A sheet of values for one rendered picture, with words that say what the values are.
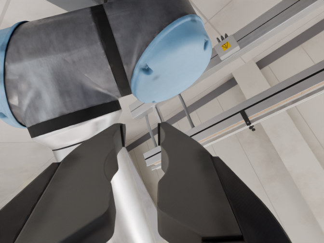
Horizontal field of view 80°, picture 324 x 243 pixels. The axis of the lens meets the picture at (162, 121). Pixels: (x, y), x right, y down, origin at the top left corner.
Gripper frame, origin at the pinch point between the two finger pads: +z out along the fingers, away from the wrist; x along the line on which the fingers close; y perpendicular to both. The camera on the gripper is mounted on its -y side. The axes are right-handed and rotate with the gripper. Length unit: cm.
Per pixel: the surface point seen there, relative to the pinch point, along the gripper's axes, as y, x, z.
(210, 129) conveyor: 54, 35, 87
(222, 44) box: 9, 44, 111
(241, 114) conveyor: 42, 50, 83
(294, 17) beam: -5, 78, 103
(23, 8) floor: -10, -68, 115
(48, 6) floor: -11, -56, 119
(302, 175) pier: 149, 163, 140
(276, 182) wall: 180, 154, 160
